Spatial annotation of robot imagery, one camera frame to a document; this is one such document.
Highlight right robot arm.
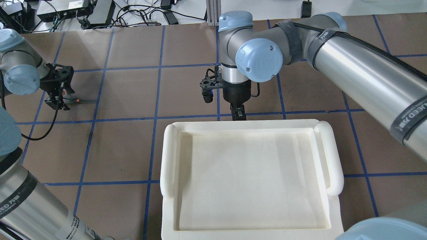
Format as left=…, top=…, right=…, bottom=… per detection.
left=218, top=11, right=427, bottom=159

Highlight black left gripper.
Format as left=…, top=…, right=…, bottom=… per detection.
left=41, top=63, right=74, bottom=110

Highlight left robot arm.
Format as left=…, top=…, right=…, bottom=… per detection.
left=0, top=29, right=102, bottom=240

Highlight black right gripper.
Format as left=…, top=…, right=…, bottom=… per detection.
left=223, top=80, right=251, bottom=121

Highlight aluminium frame post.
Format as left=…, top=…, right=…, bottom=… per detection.
left=206, top=0, right=221, bottom=26

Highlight black power adapter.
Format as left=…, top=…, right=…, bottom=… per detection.
left=301, top=0, right=312, bottom=18

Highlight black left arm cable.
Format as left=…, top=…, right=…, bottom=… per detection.
left=20, top=72, right=67, bottom=141

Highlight white foam tray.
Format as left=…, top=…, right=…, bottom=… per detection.
left=160, top=119, right=344, bottom=240

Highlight black network switch box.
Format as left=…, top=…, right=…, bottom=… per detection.
left=36, top=0, right=95, bottom=23

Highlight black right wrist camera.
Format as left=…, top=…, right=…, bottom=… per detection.
left=201, top=88, right=214, bottom=103

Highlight black orange scissors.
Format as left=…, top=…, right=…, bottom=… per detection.
left=62, top=90, right=97, bottom=104

